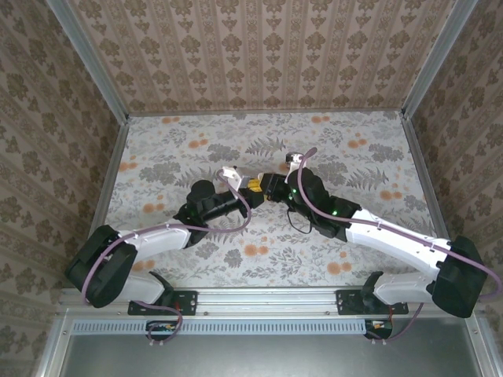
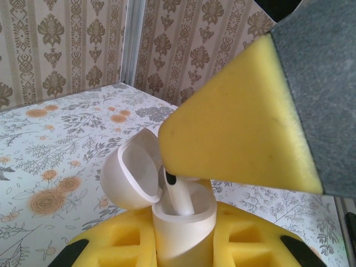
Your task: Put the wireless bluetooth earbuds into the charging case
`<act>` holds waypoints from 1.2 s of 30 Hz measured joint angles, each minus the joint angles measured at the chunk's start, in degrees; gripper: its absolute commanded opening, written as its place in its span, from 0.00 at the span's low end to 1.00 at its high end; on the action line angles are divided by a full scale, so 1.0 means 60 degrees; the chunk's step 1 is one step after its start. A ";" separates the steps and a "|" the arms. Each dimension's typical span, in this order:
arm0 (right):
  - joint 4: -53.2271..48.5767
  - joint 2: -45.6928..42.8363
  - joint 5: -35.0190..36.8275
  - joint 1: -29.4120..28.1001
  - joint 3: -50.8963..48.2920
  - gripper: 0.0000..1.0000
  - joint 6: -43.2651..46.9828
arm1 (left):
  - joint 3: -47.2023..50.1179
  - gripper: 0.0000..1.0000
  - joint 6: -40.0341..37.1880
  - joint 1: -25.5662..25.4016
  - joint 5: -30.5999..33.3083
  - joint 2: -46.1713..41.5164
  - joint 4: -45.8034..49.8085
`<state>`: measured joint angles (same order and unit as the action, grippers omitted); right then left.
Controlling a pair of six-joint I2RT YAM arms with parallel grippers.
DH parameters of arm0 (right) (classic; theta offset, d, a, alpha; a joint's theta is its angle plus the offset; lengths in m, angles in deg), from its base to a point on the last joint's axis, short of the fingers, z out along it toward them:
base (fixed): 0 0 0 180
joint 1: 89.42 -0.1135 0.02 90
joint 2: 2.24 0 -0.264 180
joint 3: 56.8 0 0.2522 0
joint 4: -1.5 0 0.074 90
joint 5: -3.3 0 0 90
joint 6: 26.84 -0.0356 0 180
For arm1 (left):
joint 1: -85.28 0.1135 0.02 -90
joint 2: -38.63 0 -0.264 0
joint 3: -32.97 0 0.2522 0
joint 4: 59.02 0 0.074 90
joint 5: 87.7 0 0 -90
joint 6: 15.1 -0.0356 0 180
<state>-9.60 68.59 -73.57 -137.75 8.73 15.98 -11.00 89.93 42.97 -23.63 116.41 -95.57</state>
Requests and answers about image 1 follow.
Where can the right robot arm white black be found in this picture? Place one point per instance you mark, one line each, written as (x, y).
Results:
(393, 239)

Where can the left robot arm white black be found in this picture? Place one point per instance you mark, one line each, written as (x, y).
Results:
(157, 241)

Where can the thin aluminium table edge strip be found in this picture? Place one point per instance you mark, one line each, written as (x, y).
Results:
(236, 112)

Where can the metal lower panel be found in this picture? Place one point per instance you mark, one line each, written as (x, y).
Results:
(255, 357)

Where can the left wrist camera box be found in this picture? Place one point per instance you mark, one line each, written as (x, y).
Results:
(232, 176)

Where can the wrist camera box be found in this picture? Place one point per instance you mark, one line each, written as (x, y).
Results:
(232, 176)
(291, 159)

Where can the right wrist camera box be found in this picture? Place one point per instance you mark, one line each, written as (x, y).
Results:
(291, 159)

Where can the aluminium table side rail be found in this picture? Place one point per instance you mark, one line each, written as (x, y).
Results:
(425, 176)
(103, 196)

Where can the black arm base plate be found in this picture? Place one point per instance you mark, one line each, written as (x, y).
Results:
(346, 304)
(188, 304)

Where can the aluminium frame post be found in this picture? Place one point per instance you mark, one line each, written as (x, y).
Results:
(91, 59)
(435, 59)

